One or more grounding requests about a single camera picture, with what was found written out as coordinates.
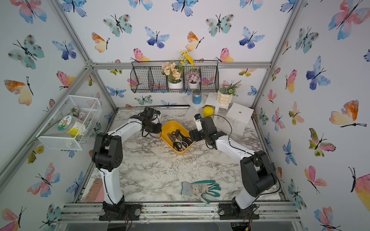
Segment cream pot with green plant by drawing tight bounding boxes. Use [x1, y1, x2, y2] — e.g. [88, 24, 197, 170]
[217, 80, 241, 105]

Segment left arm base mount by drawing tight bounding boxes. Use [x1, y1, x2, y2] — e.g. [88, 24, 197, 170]
[99, 198, 142, 221]

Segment pink dustpan brush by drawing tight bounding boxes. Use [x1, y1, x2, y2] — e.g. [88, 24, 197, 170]
[82, 179, 104, 203]

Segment black wire wall basket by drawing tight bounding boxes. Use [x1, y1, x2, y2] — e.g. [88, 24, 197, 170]
[128, 60, 219, 93]

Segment yellow plastic bottle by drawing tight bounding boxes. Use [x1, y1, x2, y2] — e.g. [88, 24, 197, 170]
[203, 106, 214, 118]

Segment white stepped display stand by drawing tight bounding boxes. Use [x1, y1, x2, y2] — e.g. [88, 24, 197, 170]
[185, 93, 254, 136]

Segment long black-handled scissors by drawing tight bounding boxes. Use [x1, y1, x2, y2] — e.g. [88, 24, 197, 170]
[171, 130, 193, 145]

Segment aluminium front rail frame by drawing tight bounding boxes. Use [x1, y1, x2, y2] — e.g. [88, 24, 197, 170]
[58, 201, 304, 231]

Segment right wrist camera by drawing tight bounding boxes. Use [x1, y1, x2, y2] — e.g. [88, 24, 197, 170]
[194, 114, 202, 131]

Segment small black-handled scissors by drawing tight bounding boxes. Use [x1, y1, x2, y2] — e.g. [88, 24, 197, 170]
[167, 133, 188, 152]

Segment beige flowers in white pot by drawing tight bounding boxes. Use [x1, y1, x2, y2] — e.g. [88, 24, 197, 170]
[161, 62, 184, 90]

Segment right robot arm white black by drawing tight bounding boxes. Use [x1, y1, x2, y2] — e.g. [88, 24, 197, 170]
[189, 114, 278, 209]

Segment blue tin can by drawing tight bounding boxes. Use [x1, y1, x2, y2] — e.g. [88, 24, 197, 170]
[192, 90, 202, 105]

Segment round green-lidded jar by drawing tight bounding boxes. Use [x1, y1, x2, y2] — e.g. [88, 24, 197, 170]
[57, 115, 87, 137]

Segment clear acrylic wall box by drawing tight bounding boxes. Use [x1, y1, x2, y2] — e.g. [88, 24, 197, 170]
[36, 95, 102, 151]

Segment yellow plastic storage box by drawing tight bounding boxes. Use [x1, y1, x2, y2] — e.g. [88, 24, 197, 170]
[161, 120, 193, 155]

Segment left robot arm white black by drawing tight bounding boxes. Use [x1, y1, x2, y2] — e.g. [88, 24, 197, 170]
[92, 107, 162, 206]

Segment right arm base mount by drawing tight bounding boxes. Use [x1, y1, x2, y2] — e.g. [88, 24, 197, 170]
[218, 202, 260, 220]

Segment yellow artificial flower stem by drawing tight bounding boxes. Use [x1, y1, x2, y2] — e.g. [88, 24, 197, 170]
[179, 50, 195, 66]

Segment teal grey gardening glove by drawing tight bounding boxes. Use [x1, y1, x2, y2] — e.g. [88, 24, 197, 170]
[180, 180, 222, 204]

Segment purple flowers in white pot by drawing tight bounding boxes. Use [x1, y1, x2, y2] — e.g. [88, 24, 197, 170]
[186, 71, 201, 90]

